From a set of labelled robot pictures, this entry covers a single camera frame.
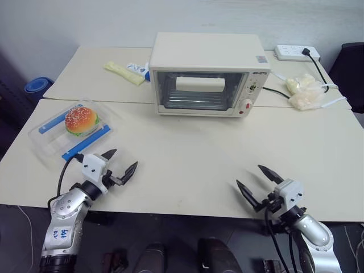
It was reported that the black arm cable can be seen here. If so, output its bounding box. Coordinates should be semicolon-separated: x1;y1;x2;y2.
263;208;303;273
57;153;85;197

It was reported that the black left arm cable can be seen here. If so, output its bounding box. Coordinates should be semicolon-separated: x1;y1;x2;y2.
57;153;85;197

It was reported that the toy hamburger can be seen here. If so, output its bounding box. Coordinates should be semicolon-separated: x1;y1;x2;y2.
64;107;101;138

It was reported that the black chair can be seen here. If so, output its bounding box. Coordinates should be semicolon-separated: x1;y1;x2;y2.
328;42;364;115

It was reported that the black power plug and cable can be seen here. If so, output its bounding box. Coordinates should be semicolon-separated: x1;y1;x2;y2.
262;47;331;99

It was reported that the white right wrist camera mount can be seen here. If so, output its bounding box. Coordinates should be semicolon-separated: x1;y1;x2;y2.
274;178;305;213

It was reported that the cream toaster oven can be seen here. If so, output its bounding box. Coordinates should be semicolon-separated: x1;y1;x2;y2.
148;31;271;118

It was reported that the crumpled clear plastic bag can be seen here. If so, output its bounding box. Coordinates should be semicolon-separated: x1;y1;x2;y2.
288;82;328;111

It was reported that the white power strip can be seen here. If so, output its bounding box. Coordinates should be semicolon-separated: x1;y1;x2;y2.
274;44;322;62

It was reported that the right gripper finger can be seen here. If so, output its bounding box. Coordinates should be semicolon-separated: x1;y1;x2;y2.
235;179;263;212
257;164;285;186

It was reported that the blue and white packet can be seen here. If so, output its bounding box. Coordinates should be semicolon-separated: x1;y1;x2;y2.
126;62;152;82

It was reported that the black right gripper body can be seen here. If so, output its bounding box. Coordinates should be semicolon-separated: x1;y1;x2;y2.
260;186;285;216

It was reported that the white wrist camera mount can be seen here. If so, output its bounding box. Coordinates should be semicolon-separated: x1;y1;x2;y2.
80;153;110;185
274;178;305;213

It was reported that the yellow plastic packet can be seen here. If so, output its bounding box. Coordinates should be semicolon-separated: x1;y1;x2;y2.
103;61;146;86

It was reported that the clear plastic container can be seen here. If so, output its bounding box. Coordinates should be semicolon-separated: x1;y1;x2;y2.
27;97;115;172

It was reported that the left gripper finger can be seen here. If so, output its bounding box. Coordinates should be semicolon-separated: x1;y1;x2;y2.
119;161;139;186
101;148;118;162

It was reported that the glass oven door with handle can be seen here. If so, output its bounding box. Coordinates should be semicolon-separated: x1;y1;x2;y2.
151;70;247;114

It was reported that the thin white wire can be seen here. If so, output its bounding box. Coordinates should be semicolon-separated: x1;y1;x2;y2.
343;224;364;266
15;204;39;270

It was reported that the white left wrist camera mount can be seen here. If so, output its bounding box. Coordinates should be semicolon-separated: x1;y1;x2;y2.
80;153;110;185

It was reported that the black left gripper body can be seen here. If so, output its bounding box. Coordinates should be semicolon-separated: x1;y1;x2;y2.
101;158;125;189

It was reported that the white power strip cable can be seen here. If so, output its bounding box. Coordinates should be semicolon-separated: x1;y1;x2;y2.
269;72;348;109

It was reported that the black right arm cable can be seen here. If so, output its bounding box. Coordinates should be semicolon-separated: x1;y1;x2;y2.
263;208;303;273

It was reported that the dark rounded shape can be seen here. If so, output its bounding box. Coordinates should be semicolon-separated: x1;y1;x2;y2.
134;241;167;273

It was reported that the clear bag with yellow contents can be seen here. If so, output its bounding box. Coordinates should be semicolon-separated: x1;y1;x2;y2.
284;73;319;95

